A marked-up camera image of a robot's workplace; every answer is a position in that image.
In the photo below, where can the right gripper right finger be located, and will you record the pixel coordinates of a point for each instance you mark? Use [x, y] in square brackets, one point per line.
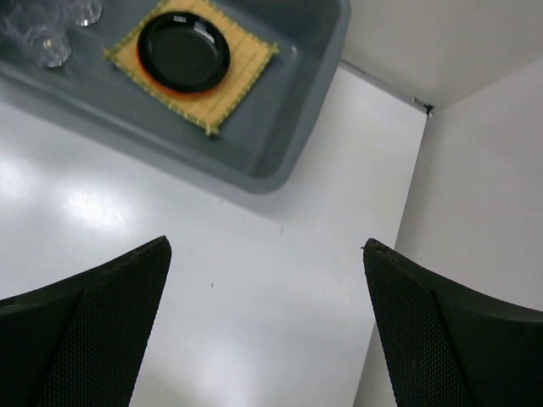
[445, 344]

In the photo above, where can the clear glass cup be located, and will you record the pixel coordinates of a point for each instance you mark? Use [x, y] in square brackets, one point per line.
[38, 37]
[83, 12]

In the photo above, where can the woven bamboo mat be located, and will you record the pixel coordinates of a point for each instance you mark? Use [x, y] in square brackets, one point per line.
[207, 110]

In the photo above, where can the black round plate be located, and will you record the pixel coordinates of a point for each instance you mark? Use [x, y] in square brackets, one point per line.
[189, 20]

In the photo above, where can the grey plastic bin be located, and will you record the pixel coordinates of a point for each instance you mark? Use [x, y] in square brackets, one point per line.
[259, 143]

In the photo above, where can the orange plastic plate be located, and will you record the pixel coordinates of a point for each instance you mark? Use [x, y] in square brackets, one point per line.
[181, 59]

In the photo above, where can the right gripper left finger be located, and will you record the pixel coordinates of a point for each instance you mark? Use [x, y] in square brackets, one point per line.
[81, 341]

